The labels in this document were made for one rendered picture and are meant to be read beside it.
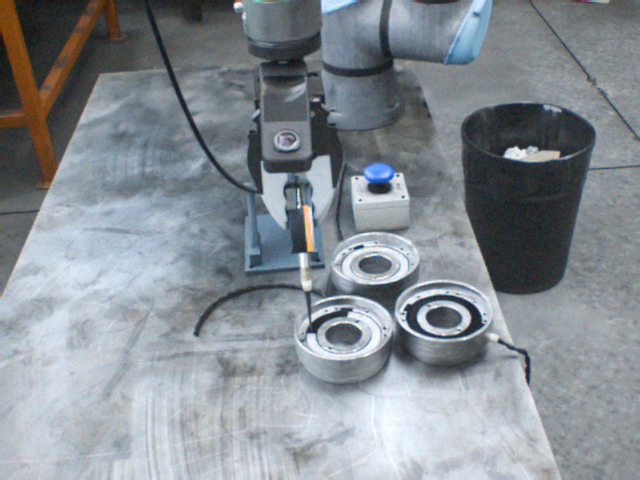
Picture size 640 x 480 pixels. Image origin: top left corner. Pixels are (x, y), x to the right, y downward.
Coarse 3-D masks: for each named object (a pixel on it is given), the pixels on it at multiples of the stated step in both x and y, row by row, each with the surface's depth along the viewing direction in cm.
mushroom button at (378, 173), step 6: (372, 168) 109; (378, 168) 109; (384, 168) 109; (390, 168) 109; (366, 174) 109; (372, 174) 108; (378, 174) 108; (384, 174) 108; (390, 174) 108; (372, 180) 108; (378, 180) 108; (384, 180) 108; (378, 186) 110
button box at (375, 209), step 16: (400, 176) 113; (352, 192) 114; (368, 192) 110; (384, 192) 109; (400, 192) 109; (368, 208) 108; (384, 208) 108; (400, 208) 109; (368, 224) 110; (384, 224) 110; (400, 224) 110
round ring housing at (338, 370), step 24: (312, 312) 92; (360, 312) 92; (384, 312) 90; (336, 336) 92; (360, 336) 90; (384, 336) 89; (312, 360) 86; (336, 360) 84; (360, 360) 85; (384, 360) 87
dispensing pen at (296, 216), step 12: (300, 180) 89; (300, 192) 89; (300, 204) 89; (288, 216) 87; (300, 216) 87; (300, 228) 87; (300, 240) 87; (300, 252) 87; (300, 264) 89; (300, 276) 89
